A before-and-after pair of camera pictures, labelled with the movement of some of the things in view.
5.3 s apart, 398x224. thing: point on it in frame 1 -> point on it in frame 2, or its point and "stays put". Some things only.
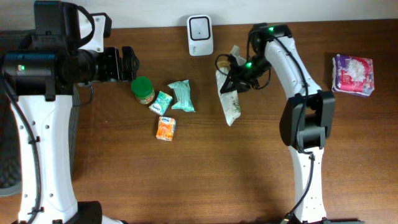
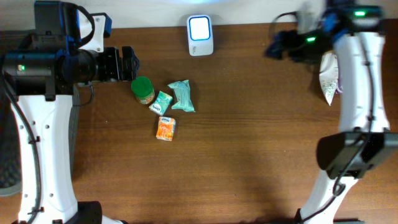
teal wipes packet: (182, 91) stays put
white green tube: (230, 100) -> (328, 74)
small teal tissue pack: (161, 103) stays put
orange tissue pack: (166, 128) stays put
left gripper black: (115, 64) stays put
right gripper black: (241, 78) -> (280, 47)
